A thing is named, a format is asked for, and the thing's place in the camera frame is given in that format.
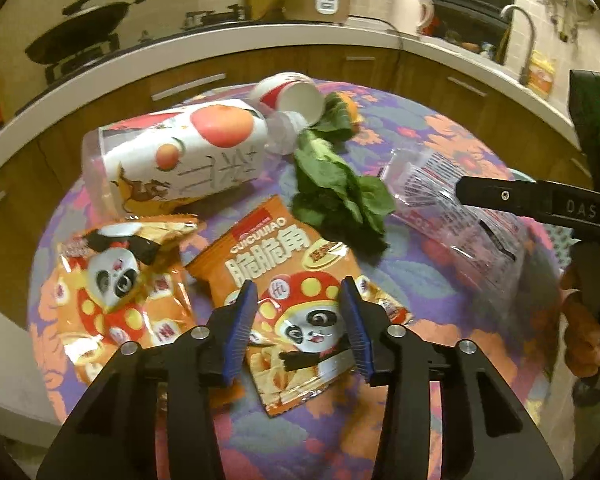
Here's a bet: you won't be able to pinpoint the orange panda snack bag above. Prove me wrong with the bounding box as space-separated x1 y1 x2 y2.
187 196 413 416

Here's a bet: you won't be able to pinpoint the white electric kettle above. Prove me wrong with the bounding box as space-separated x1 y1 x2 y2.
390 0 434 35

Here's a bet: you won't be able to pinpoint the person right hand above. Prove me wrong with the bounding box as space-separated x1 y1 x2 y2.
560 263 600 378

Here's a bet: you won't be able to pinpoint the black gas stove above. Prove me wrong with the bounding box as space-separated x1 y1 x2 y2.
16 3 253 114

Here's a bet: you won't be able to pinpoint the plastic bottle peach label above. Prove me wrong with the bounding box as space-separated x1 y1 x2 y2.
82 99 307 218

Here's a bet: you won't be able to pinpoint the black wok pan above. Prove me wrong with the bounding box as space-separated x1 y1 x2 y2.
24 0 147 65

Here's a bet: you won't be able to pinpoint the green leafy vegetable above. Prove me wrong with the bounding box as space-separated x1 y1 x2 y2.
291 92 395 258

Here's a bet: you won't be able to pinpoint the clear plastic wrapper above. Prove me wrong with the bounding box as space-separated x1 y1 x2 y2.
381 148 528 302

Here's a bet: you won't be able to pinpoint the yellow detergent bottle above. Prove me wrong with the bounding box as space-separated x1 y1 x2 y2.
526 50 556 100

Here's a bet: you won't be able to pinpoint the chrome sink faucet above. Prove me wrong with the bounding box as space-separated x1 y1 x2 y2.
499 3 538 86

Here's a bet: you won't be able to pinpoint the wooden kitchen cabinets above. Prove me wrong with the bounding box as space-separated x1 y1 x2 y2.
0 44 596 331

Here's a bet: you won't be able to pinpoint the orange peel piece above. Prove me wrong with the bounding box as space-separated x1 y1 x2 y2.
337 91 364 132

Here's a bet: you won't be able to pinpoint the floral purple tablecloth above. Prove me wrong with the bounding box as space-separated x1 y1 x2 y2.
28 81 559 479

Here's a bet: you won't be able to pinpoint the red white paper cup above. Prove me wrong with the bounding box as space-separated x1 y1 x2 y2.
249 72 326 126

